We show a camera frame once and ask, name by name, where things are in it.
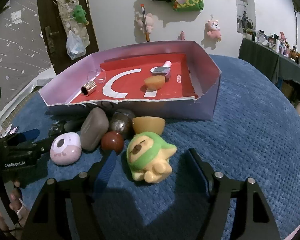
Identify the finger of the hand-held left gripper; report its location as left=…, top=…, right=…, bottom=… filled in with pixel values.
left=0, top=129, right=40, bottom=148
left=7, top=137, right=55, bottom=164

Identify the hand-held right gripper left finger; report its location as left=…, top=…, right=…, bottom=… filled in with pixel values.
left=21, top=151, right=118, bottom=240

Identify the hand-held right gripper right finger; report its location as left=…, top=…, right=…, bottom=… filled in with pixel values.
left=187, top=149, right=282, bottom=240

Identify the pink round case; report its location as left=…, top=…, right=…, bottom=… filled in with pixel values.
left=50, top=132, right=82, bottom=166

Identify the glitter bottle with brown cap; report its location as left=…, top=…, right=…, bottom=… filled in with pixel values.
left=101, top=110, right=136, bottom=155

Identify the green capybara toy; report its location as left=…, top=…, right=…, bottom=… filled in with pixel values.
left=126, top=131, right=177, bottom=183

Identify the grey-brown oval case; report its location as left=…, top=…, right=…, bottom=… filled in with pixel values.
left=80, top=107, right=109, bottom=152

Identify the orange dome lid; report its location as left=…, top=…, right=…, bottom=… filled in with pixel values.
left=144, top=76, right=166, bottom=90
left=132, top=116, right=166, bottom=136

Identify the purple cardboard box red inside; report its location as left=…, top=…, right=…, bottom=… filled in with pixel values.
left=38, top=40, right=222, bottom=122

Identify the studded metal cap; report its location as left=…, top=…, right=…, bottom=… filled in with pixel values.
left=80, top=80, right=97, bottom=97

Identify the clear glass cup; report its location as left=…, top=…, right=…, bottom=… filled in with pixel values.
left=87, top=68, right=107, bottom=85

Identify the purple bottle with pink cap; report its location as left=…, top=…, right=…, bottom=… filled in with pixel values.
left=151, top=60, right=172, bottom=82

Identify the person's left hand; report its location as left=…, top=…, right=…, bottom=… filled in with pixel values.
left=9, top=181, right=30, bottom=220

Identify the white card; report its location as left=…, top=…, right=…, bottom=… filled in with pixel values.
left=0, top=126, right=19, bottom=139

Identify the white paper sheet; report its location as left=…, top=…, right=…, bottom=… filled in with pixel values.
left=0, top=65, right=57, bottom=125

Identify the blue chenille mat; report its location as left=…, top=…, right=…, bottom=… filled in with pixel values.
left=0, top=55, right=300, bottom=240

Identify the clear plastic bag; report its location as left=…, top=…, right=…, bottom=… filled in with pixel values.
left=66, top=30, right=86, bottom=60

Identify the dark brown door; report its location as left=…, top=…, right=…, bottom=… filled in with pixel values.
left=37, top=0, right=100, bottom=75

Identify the dark green covered table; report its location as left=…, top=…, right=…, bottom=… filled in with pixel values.
left=238, top=37, right=300, bottom=88

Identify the clear hanging organizer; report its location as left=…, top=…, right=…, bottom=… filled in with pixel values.
left=52, top=0, right=89, bottom=45

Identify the green plush toy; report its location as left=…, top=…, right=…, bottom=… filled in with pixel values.
left=72, top=5, right=89, bottom=25

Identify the pink bear plush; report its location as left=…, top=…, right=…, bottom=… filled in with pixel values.
left=205, top=19, right=222, bottom=40

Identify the row of bottles and figures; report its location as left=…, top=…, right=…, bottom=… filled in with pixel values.
left=246, top=29, right=300, bottom=72

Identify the pink plush toy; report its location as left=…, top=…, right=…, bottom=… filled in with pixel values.
left=136, top=14, right=155, bottom=34

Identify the brass door handle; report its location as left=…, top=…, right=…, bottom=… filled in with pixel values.
left=45, top=26, right=59, bottom=53

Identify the orange-handled stick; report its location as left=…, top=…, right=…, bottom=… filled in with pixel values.
left=140, top=4, right=151, bottom=42

